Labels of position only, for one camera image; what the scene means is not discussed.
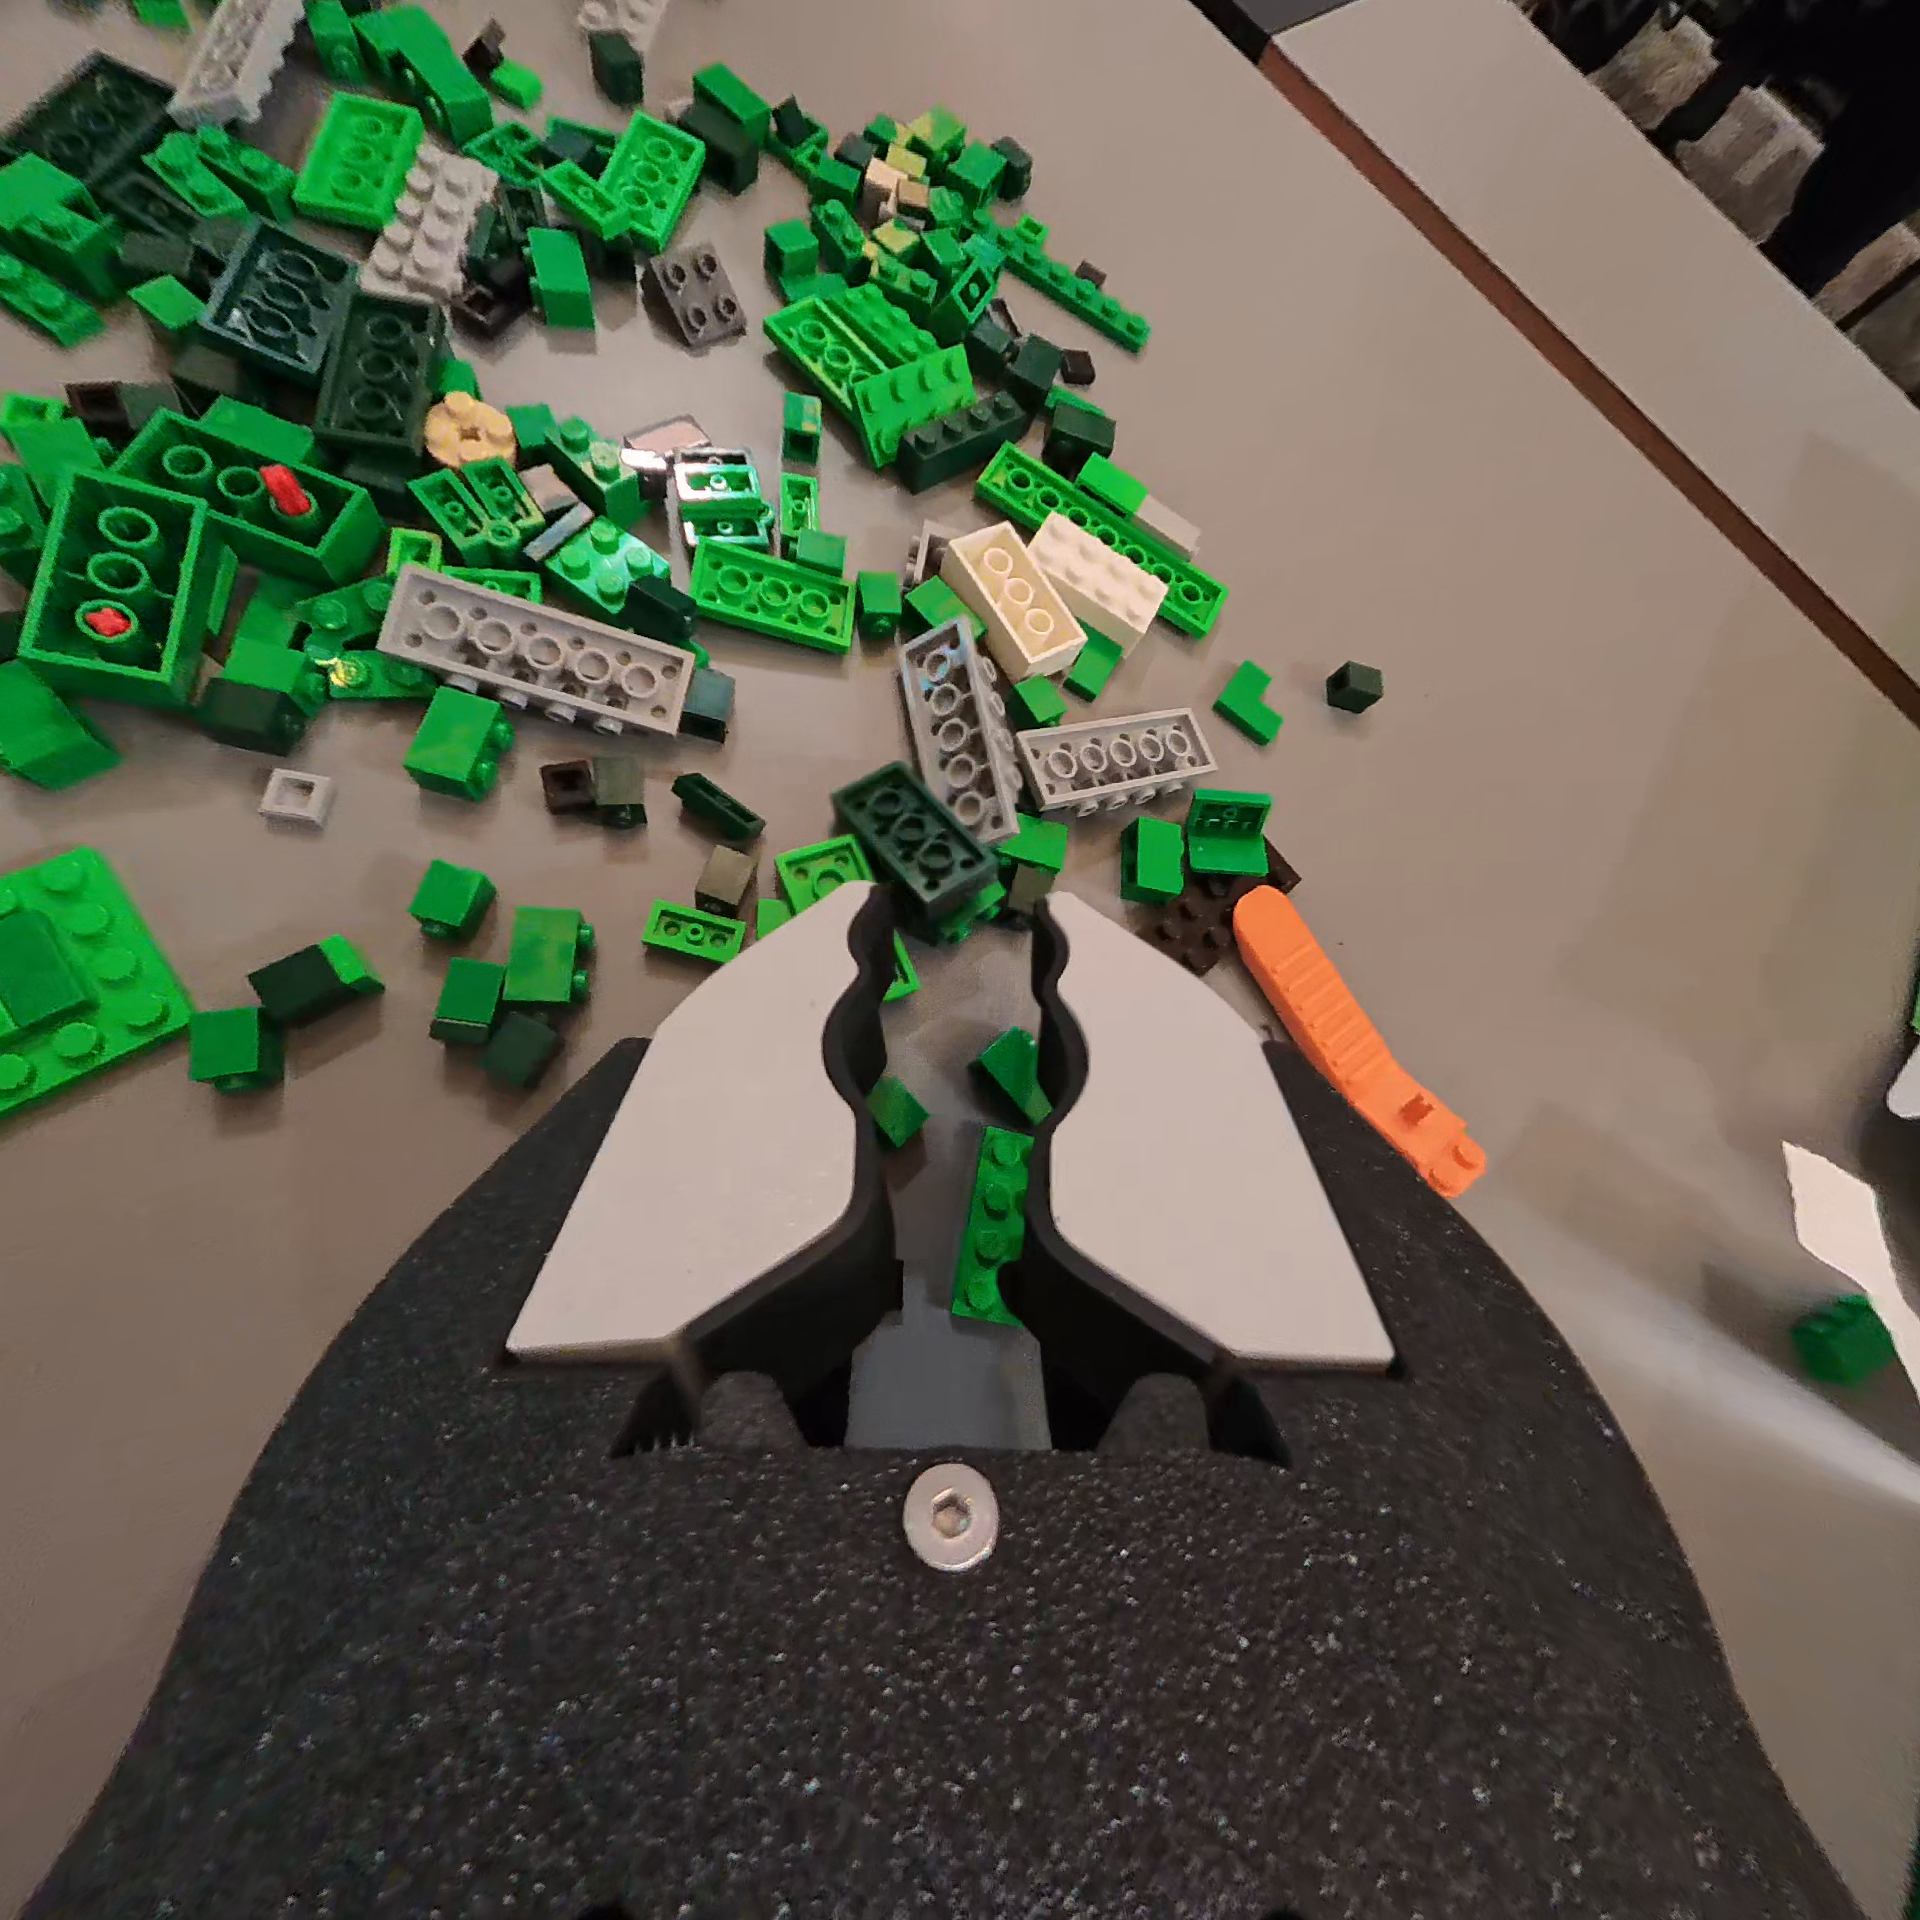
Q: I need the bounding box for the white toy brick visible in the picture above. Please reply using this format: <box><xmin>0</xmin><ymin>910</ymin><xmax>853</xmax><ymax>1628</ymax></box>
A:
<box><xmin>1025</xmin><ymin>512</ymin><xmax>1167</xmax><ymax>648</ymax></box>

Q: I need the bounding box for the green toy base plate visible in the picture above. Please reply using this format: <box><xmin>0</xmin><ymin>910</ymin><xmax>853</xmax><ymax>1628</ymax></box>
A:
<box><xmin>0</xmin><ymin>845</ymin><xmax>197</xmax><ymax>1120</ymax></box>

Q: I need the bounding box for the small green toy brick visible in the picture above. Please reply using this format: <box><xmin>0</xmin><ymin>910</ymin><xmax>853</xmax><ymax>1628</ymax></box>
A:
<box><xmin>1787</xmin><ymin>1292</ymin><xmax>1899</xmax><ymax>1389</ymax></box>

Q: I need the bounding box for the tan round toy brick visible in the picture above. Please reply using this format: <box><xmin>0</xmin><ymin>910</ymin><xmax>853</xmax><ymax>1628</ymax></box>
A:
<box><xmin>422</xmin><ymin>394</ymin><xmax>519</xmax><ymax>470</ymax></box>

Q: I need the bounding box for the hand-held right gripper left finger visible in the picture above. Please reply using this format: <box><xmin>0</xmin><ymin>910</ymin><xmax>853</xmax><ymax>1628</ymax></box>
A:
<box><xmin>506</xmin><ymin>881</ymin><xmax>905</xmax><ymax>1449</ymax></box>

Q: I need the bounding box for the long grey toy plate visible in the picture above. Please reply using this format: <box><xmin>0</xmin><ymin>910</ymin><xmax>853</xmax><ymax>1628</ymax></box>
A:
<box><xmin>374</xmin><ymin>566</ymin><xmax>698</xmax><ymax>741</ymax></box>

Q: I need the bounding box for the pile of green toy bricks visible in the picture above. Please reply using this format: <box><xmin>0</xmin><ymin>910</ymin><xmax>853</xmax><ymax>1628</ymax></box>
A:
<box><xmin>0</xmin><ymin>0</ymin><xmax>1306</xmax><ymax>1329</ymax></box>

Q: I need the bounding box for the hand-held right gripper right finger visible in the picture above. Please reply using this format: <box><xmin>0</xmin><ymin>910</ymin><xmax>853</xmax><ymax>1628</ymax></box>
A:
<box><xmin>1001</xmin><ymin>891</ymin><xmax>1401</xmax><ymax>1451</ymax></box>

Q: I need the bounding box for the orange brick separator tool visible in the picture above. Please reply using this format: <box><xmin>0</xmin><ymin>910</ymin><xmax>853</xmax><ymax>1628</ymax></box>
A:
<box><xmin>1232</xmin><ymin>884</ymin><xmax>1489</xmax><ymax>1200</ymax></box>

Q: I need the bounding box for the adjacent grey desk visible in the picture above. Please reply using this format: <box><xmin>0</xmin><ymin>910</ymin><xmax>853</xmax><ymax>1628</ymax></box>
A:
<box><xmin>1267</xmin><ymin>0</ymin><xmax>1920</xmax><ymax>720</ymax></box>

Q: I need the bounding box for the cream toy brick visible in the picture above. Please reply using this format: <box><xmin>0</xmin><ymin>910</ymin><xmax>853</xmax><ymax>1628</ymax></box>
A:
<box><xmin>941</xmin><ymin>524</ymin><xmax>1089</xmax><ymax>679</ymax></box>

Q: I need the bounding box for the white paper scrap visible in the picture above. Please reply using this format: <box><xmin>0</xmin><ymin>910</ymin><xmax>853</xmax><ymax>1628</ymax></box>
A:
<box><xmin>1782</xmin><ymin>1144</ymin><xmax>1920</xmax><ymax>1353</ymax></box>

